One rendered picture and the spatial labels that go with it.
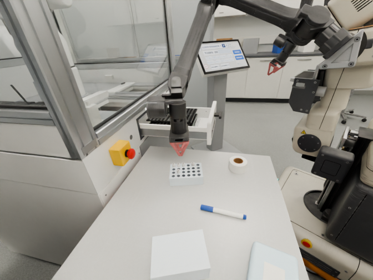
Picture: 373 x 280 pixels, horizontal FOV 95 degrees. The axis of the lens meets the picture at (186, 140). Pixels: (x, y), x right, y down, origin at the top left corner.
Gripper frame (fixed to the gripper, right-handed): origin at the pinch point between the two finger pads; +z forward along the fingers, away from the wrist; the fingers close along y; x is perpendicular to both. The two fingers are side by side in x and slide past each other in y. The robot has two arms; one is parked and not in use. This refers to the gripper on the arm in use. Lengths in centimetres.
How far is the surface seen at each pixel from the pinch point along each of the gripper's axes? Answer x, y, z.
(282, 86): 187, -280, 49
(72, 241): -54, 7, 45
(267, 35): 172, -350, -36
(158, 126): -10.4, -17.2, -2.5
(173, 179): -2.8, 7.8, 6.9
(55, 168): -39.3, 11.3, -3.2
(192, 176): 4.1, 7.0, 6.2
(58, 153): -35.3, 12.1, -9.4
